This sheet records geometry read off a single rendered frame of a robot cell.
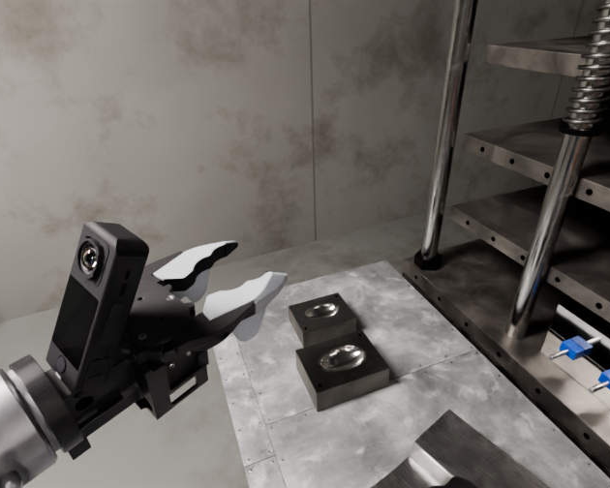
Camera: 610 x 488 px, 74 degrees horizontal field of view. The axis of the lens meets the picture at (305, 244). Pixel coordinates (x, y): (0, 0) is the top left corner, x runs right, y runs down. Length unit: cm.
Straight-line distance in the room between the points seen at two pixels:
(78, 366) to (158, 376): 6
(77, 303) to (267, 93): 247
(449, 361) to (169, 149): 203
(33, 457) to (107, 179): 243
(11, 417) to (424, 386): 97
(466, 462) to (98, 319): 76
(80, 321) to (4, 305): 282
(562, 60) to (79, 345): 114
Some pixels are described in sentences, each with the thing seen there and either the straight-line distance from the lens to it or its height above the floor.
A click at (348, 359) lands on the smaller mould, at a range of 111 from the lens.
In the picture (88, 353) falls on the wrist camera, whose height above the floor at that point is 147.
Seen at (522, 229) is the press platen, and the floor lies 104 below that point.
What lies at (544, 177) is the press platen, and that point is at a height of 126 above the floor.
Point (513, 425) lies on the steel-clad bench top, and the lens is 114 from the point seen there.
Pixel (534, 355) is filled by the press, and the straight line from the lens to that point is 135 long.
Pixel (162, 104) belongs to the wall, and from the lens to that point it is 259.
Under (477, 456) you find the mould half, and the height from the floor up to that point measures 91.
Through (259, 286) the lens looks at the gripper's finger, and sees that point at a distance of 35.
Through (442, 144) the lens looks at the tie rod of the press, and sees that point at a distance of 138.
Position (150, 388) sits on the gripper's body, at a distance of 34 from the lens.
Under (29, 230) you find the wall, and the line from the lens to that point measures 285.
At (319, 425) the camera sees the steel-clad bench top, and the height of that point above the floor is 80.
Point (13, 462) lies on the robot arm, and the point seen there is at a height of 144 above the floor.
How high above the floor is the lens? 167
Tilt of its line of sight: 31 degrees down
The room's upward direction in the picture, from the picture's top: 2 degrees counter-clockwise
